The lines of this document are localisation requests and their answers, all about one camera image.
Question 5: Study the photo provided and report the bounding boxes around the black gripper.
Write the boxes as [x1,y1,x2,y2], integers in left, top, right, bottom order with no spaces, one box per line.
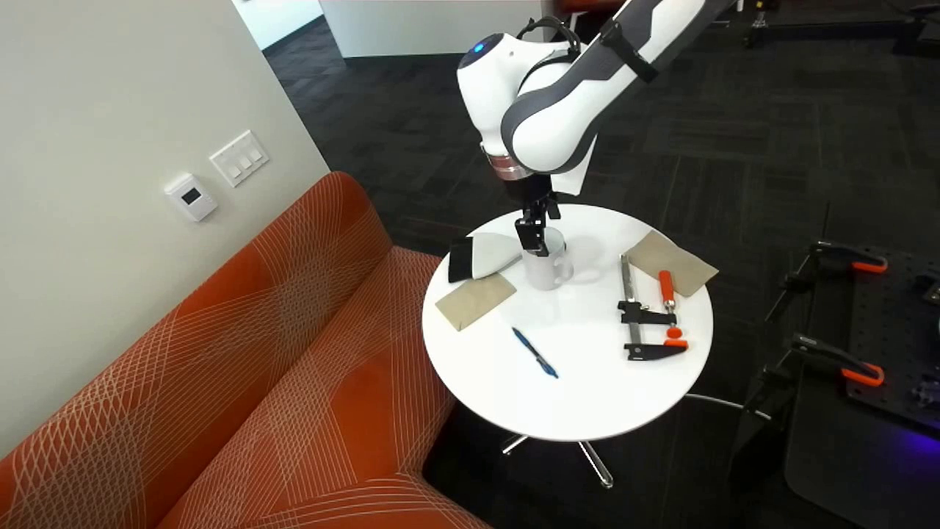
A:
[487,147,563,259]

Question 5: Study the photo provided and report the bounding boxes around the white wall switch plate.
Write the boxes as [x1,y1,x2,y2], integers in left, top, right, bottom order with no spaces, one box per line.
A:
[206,125,274,190]

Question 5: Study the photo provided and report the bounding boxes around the tan cardboard sheet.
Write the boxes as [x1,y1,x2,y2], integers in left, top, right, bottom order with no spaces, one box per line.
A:
[621,228,723,301]
[433,269,521,334]

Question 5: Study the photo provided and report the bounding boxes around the black clamp with orange grip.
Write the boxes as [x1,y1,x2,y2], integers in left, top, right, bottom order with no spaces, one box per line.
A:
[762,331,891,392]
[765,238,892,326]

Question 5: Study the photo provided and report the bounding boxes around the orange patterned sofa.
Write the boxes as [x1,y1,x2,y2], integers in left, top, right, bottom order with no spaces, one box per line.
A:
[0,169,494,529]

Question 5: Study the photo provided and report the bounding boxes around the white dustpan with orange-black handle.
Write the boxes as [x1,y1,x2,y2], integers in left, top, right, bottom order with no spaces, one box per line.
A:
[446,232,527,287]

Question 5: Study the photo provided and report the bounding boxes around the bar clamp with long orange handle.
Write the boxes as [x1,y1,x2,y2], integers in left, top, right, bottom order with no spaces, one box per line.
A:
[615,254,682,329]

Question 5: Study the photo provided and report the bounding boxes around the round white table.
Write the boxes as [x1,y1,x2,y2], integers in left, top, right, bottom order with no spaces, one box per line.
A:
[419,200,716,444]

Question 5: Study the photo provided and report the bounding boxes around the chrome table base legs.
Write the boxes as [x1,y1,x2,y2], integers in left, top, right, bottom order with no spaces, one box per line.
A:
[499,391,776,494]

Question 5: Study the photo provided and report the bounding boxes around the blue pen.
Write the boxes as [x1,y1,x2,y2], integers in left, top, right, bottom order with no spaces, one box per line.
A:
[509,323,562,381]

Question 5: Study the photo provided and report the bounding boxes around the white ceramic mug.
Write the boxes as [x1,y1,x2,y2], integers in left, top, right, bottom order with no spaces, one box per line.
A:
[518,228,577,294]

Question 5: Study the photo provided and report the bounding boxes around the white wall thermostat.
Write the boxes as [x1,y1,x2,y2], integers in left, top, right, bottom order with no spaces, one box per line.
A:
[162,169,220,223]

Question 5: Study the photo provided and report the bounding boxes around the black perforated mounting table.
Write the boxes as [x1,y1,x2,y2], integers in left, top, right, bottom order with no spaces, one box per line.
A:
[729,243,940,529]

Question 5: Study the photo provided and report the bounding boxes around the bar clamp with short orange handle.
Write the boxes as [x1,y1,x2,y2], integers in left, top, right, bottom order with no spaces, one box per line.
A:
[621,320,693,365]

